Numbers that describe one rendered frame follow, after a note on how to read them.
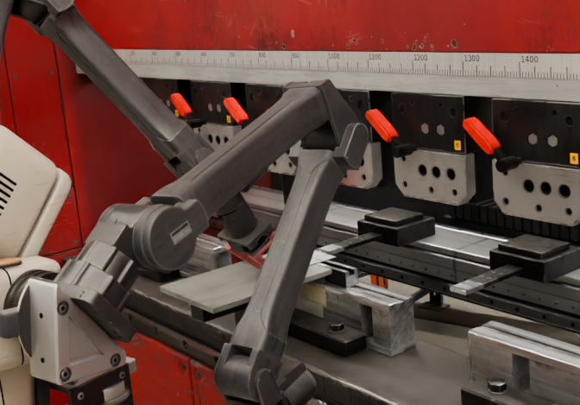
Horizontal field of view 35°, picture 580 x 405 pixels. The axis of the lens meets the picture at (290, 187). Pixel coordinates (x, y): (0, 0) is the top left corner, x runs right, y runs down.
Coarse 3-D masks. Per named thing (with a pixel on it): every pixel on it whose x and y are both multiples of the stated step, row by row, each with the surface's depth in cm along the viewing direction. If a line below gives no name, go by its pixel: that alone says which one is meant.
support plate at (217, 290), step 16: (208, 272) 173; (224, 272) 172; (240, 272) 171; (256, 272) 170; (320, 272) 167; (160, 288) 167; (176, 288) 165; (192, 288) 164; (208, 288) 163; (224, 288) 162; (240, 288) 162; (192, 304) 158; (208, 304) 155; (224, 304) 154; (240, 304) 156
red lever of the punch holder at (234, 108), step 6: (228, 102) 173; (234, 102) 173; (228, 108) 173; (234, 108) 172; (240, 108) 173; (234, 114) 172; (240, 114) 172; (246, 114) 173; (240, 120) 171; (246, 120) 172; (246, 126) 171
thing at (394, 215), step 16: (368, 224) 189; (384, 224) 186; (400, 224) 184; (416, 224) 185; (432, 224) 188; (352, 240) 184; (368, 240) 184; (384, 240) 186; (400, 240) 183; (416, 240) 186
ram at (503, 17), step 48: (96, 0) 216; (144, 0) 198; (192, 0) 183; (240, 0) 170; (288, 0) 159; (336, 0) 149; (384, 0) 140; (432, 0) 132; (480, 0) 126; (528, 0) 119; (576, 0) 114; (144, 48) 203; (192, 48) 187; (240, 48) 173; (288, 48) 162; (336, 48) 151; (384, 48) 142; (432, 48) 134; (480, 48) 127; (528, 48) 121; (576, 48) 115; (480, 96) 129; (528, 96) 122; (576, 96) 117
